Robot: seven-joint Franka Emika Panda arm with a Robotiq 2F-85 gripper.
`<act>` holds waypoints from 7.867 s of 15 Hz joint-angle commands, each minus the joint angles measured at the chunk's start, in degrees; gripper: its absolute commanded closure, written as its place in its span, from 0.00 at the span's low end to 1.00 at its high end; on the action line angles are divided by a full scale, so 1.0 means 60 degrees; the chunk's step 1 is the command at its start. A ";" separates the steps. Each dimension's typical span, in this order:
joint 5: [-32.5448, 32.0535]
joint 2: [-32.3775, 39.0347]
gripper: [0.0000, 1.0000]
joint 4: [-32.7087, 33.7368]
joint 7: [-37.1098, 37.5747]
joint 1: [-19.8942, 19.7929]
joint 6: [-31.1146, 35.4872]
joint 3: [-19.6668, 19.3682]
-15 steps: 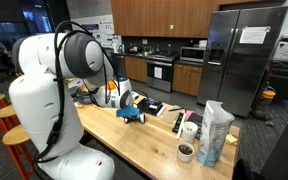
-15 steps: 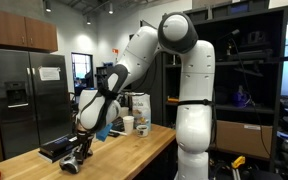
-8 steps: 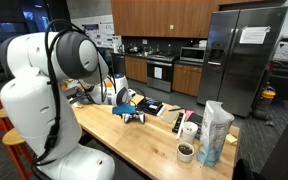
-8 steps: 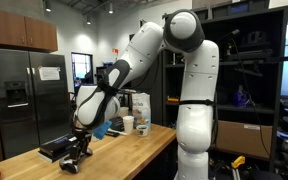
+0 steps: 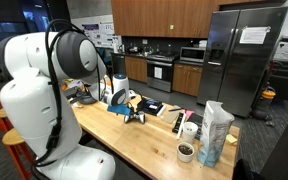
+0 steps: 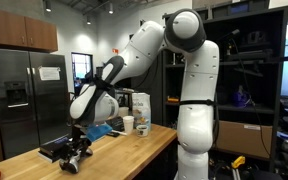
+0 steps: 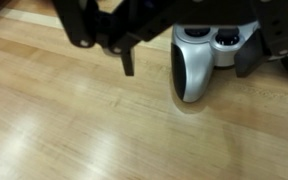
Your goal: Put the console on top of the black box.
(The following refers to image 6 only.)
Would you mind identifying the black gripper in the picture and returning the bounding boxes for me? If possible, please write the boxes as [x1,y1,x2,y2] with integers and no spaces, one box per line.
[62,125,93,162]

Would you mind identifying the silver game controller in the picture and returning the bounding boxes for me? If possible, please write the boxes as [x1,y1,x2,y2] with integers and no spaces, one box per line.
[58,146,94,175]

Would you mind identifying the black box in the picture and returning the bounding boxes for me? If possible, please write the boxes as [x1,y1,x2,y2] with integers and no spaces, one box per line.
[37,135,70,164]

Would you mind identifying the brown cardboard box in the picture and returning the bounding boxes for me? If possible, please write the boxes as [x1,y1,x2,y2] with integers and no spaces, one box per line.
[215,119,274,160]

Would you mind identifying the black remote control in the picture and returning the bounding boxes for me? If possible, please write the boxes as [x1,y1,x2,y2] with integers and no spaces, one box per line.
[106,130,120,138]

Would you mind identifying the white marker pen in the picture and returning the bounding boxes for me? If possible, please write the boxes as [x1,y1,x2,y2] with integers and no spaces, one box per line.
[112,129,128,137]

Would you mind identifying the black notebook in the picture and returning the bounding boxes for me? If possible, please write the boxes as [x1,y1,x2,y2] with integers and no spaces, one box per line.
[105,115,125,133]

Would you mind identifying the white plastic cup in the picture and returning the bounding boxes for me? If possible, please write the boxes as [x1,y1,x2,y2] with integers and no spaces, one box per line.
[117,106,131,119]

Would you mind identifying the white ceramic mug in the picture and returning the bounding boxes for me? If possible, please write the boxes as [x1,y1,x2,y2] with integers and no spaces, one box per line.
[135,124,150,138]

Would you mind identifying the stainless steel refrigerator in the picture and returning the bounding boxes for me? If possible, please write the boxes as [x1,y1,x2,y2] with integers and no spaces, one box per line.
[0,47,73,160]

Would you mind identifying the glass panel door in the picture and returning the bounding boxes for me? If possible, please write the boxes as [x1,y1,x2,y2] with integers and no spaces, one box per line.
[70,51,95,97]

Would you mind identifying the white paper bag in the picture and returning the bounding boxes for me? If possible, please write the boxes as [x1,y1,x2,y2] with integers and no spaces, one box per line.
[131,92,153,132]

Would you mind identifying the white paper sheet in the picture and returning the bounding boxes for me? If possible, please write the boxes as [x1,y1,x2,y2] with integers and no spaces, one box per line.
[37,65,62,82]

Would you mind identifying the purple spray bottle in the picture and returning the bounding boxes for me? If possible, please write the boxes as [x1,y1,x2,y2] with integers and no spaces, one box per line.
[231,84,252,109]

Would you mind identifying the black shelving unit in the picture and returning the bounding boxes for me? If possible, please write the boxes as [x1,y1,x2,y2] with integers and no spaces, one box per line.
[161,5,288,173]

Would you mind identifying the wooden wall cabinets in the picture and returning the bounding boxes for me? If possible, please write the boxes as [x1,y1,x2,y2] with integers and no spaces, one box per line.
[0,6,59,53]

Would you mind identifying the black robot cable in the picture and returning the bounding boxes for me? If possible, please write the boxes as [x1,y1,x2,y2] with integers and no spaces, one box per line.
[178,94,221,149]

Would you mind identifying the yellow handled tool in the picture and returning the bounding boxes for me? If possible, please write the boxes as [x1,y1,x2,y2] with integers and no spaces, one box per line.
[230,155,247,170]

